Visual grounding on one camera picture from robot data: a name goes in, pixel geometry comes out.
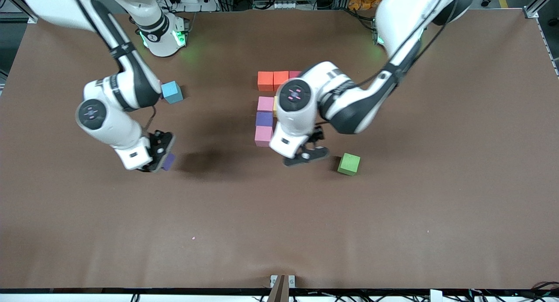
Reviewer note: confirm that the pink foam cube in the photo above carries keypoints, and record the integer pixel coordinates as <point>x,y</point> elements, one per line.
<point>265,104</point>
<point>263,136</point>

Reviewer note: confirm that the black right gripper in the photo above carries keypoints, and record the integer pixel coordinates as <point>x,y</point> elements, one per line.
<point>158,141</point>

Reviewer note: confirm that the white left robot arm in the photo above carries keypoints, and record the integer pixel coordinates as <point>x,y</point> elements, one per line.
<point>301,118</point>

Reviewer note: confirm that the orange foam cube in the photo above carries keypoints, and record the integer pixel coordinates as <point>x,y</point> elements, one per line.
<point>265,80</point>
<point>281,79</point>

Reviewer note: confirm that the aluminium frame profile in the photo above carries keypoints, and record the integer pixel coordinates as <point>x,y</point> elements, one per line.
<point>543,0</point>
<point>13,5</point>

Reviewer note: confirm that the red foam cube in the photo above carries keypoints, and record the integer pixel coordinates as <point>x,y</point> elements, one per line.
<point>295,74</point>

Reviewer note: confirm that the white power strip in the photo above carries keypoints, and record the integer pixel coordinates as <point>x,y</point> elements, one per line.
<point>207,6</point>

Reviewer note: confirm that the yellow foam cube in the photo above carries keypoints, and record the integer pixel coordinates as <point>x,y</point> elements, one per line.
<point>275,105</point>

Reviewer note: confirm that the brown flat stick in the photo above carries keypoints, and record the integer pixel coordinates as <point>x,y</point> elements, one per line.
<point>279,291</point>

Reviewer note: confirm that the silver metal bracket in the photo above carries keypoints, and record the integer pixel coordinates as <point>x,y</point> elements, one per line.
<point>291,281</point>

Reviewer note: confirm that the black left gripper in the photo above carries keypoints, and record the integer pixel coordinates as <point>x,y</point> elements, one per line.
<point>316,136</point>

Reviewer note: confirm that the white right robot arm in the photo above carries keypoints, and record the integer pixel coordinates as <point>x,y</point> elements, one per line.
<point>113,132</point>

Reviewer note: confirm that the blue foam cube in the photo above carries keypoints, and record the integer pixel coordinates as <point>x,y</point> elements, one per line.
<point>171,91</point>

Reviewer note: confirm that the small white box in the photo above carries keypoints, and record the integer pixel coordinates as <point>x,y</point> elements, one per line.
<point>436,296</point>

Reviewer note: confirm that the brown paper table cover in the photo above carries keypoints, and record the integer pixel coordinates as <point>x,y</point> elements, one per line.
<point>279,206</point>

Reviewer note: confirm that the purple foam cube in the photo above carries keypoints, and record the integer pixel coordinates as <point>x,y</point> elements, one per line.
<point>264,118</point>
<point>169,162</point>

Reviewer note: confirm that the green foam cube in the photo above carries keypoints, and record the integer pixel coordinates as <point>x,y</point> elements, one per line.
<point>349,164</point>

